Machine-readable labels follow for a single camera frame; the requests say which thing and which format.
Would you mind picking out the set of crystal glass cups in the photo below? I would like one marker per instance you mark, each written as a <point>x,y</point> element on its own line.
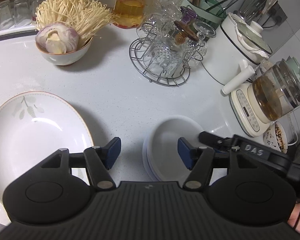
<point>165,50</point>

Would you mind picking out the purple glass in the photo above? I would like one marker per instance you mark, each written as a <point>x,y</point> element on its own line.
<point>188,13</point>

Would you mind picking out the halved purple onion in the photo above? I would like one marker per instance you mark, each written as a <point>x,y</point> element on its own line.
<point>56,38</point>

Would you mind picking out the lavender plastic bowl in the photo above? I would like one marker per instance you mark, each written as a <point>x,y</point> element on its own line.
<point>143,152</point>
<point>147,160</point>

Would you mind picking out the wall socket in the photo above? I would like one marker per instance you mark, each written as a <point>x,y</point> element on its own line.
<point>277,13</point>

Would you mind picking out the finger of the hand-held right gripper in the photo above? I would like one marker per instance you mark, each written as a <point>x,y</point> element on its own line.
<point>220,143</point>

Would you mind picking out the glass kettle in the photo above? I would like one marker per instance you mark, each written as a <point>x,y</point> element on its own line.
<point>277,90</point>

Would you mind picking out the red-lidded plastic jar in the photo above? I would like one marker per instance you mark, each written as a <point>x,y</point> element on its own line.
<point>131,5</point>

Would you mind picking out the brown round lid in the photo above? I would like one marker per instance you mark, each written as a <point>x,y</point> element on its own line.
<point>186,30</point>

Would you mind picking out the white electric cooking pot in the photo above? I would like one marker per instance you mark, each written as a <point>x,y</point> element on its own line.
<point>230,52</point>

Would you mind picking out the deep leaf-print plate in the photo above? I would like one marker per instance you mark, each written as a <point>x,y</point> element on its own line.
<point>32,140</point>

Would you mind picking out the small white bowl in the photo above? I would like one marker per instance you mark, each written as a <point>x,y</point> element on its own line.
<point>170,140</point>

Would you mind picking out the white drain tray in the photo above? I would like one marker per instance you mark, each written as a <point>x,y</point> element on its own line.
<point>7,31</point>

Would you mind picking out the enoki mushroom bunch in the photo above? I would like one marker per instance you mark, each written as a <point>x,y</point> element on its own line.
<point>75,10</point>

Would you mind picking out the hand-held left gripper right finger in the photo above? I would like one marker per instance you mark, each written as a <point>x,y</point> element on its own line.
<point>183,152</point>

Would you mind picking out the person's right hand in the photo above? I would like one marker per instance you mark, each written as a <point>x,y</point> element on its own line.
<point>298,220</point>

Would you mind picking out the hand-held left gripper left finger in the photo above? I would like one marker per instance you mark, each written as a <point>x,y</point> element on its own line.
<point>113,152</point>

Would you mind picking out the small bowl with tea dregs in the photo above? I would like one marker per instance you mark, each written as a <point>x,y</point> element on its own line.
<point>276,137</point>

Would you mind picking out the green chopstick holder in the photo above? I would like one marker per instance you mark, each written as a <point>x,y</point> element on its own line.
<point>210,15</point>

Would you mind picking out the row of clear glasses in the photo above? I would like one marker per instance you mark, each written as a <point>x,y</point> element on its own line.
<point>12,12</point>

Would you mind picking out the cream kettle base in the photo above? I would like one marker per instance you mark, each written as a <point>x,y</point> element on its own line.
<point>247,115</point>

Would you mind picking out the brown-rimmed ceramic bowl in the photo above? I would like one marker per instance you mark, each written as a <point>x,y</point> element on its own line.
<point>65,56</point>

